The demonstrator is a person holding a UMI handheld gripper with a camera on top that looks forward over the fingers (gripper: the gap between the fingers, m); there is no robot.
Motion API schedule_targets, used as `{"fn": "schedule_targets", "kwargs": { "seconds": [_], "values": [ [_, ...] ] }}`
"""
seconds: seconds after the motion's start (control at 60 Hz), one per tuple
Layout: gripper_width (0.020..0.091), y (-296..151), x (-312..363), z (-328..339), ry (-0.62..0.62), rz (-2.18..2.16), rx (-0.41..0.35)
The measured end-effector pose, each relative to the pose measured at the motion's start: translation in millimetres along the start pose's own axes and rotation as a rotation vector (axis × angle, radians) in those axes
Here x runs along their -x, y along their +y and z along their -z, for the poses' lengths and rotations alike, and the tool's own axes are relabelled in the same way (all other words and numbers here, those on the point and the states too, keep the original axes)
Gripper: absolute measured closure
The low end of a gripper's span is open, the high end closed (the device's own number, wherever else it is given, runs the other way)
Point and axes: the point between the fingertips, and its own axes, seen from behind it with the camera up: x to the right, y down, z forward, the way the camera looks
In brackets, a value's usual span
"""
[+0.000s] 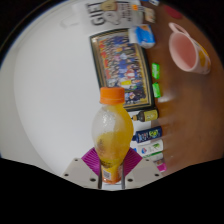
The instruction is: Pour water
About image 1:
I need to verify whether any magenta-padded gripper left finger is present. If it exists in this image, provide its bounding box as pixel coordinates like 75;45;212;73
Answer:
61;147;103;190

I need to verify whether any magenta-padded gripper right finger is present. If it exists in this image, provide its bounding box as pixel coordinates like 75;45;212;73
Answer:
121;147;163;190

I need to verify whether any orange juice bottle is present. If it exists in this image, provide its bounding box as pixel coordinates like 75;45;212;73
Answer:
91;86;135;185

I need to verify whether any white shampoo bottle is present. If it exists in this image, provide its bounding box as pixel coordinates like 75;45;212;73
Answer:
136;139;165;158

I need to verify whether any dark blue pump bottle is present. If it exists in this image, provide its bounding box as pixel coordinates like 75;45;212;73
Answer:
132;125;164;144

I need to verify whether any amber pump bottle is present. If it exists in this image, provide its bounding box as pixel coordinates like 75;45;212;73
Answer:
131;108;160;123

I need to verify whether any framed group photo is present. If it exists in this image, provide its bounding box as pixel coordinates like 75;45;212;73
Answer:
89;28;156;112

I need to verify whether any pink mug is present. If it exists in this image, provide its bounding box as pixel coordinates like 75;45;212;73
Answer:
167;22;212;75

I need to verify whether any blue tissue pack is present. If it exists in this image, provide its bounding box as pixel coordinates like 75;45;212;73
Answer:
128;23;157;50

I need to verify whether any white paper gift bag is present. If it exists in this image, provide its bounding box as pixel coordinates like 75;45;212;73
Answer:
59;0;143;31

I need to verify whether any red round coaster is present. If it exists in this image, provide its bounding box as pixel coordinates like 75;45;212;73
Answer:
163;3;184;20

